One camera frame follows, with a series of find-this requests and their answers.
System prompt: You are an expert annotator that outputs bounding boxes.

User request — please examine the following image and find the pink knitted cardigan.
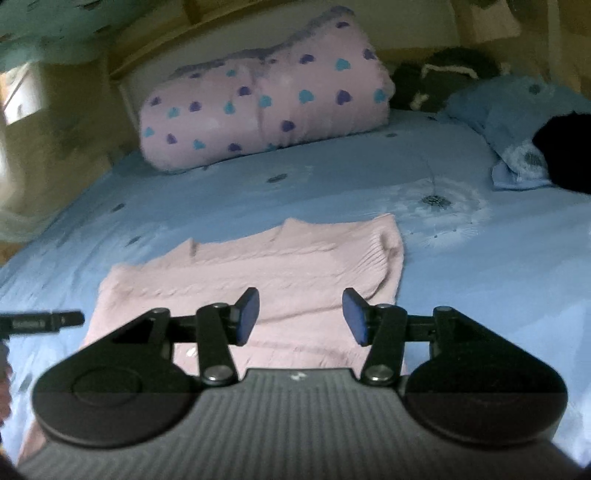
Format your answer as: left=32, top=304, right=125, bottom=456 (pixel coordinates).
left=18, top=213, right=407, bottom=462

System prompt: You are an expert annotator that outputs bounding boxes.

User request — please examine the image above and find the pink heart print quilt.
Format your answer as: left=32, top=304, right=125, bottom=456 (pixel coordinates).
left=139, top=6, right=396, bottom=174

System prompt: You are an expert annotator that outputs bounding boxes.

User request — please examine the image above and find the teal patterned curtain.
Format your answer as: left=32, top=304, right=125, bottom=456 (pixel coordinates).
left=0, top=0, right=139, bottom=70

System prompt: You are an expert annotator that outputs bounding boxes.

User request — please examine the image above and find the blue dandelion print bedsheet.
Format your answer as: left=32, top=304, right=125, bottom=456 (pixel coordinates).
left=0, top=110, right=591, bottom=462

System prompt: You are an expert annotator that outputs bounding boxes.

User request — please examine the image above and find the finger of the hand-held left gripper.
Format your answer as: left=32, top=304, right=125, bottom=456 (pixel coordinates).
left=0, top=311, right=86, bottom=339

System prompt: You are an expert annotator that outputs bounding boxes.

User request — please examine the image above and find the black cloth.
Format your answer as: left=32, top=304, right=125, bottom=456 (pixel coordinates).
left=531, top=111, right=591, bottom=195

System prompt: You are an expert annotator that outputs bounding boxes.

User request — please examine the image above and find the blue dandelion print pillow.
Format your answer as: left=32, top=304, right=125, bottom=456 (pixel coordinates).
left=443, top=75, right=591, bottom=191

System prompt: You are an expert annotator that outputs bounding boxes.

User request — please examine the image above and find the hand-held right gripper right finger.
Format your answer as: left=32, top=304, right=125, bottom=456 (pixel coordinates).
left=342, top=287, right=468, bottom=387

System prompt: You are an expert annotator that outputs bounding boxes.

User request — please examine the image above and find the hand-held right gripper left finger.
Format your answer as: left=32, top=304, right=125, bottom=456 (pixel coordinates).
left=110, top=287, right=261, bottom=387

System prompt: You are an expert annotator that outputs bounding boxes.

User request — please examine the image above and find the dark grey plush cloth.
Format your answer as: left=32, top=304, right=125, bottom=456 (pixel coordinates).
left=390, top=47, right=512, bottom=112

